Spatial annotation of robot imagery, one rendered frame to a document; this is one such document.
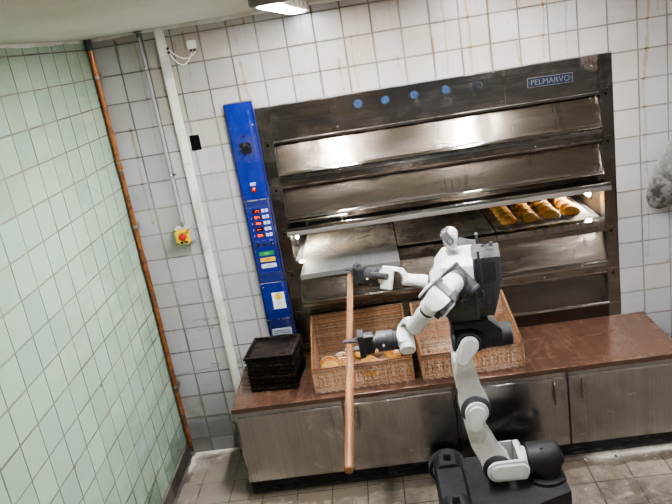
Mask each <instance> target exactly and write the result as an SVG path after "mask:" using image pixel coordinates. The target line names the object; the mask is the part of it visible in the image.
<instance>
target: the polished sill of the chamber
mask: <svg viewBox="0 0 672 504"><path fill-rule="evenodd" d="M603 226H605V219H603V218H602V217H598V218H591V219H584V220H578V221H571V222H564V223H557V224H550V225H543V226H536V227H529V228H522V229H515V230H508V231H501V232H494V233H487V234H480V235H478V243H479V244H483V243H489V242H490V241H492V242H497V241H504V240H511V239H518V238H525V237H532V236H539V235H546V234H553V233H560V232H568V231H575V230H582V229H589V228H596V227H603ZM443 247H444V243H443V240H438V241H431V242H424V243H417V244H410V245H403V246H397V250H398V254H399V255H406V254H413V253H420V252H427V251H434V250H440V249H441V248H443ZM304 262H305V260H298V261H296V270H300V269H302V268H303V265H304Z"/></svg>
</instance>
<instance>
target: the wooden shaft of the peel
mask: <svg viewBox="0 0 672 504"><path fill-rule="evenodd" d="M348 339H353V274H352V273H348V275H347V322H346V340H348ZM353 470H354V409H353V343H352V344H346V378H345V434H344V471H345V473H346V474H351V473H352V472H353Z"/></svg>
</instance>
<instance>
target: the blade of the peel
mask: <svg viewBox="0 0 672 504"><path fill-rule="evenodd" d="M356 262H357V263H359V264H361V266H366V267H373V268H382V266H400V259H399V254H398V250H397V245H392V246H385V247H379V248H372V249H365V250H358V251H351V252H345V253H338V254H331V255H324V256H318V257H311V258H305V262H304V265H303V268H302V272H301V275H300V276H301V280H304V279H311V278H318V277H325V276H331V275H338V274H345V273H347V271H345V270H346V269H347V267H353V264H354V263H356Z"/></svg>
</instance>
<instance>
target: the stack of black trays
mask: <svg viewBox="0 0 672 504"><path fill-rule="evenodd" d="M300 336H301V333H299V334H288V335H278V336H267V337H257V338H254V340H253V341H252V343H251V345H250V347H249V349H248V351H247V353H246V355H245V357H244V359H243V361H245V363H244V364H247V365H246V367H245V368H247V369H246V370H245V371H247V373H246V375H248V378H247V379H249V381H248V383H250V385H249V386H252V387H251V389H250V390H253V392H260V391H272V390H284V389H296V388H297V387H298V384H299V381H300V378H301V376H302V373H303V370H304V367H305V364H306V362H305V356H303V353H304V352H303V350H304V348H303V346H304V344H302V343H303V341H301V340H302V338H300Z"/></svg>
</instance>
